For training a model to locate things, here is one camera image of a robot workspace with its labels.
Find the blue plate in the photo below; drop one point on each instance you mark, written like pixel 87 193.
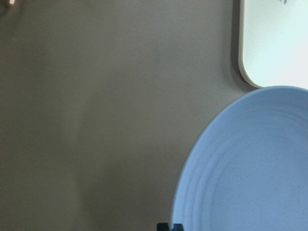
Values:
pixel 248 170

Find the cream plastic tray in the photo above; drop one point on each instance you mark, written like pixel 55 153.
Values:
pixel 273 42

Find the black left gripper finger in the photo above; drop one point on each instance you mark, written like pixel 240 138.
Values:
pixel 166 227

